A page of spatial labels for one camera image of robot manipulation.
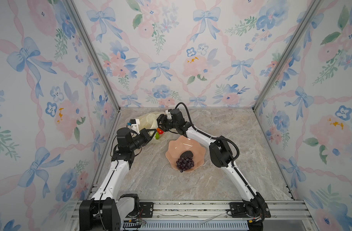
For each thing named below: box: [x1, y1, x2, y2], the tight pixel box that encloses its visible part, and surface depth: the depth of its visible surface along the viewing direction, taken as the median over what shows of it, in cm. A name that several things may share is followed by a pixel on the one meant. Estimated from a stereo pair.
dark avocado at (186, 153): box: [179, 150, 194, 159], surface depth 93 cm
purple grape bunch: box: [176, 155, 195, 173], surface depth 83 cm
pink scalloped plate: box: [165, 135, 206, 173], surface depth 94 cm
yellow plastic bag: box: [135, 111, 167, 131], surface depth 82 cm
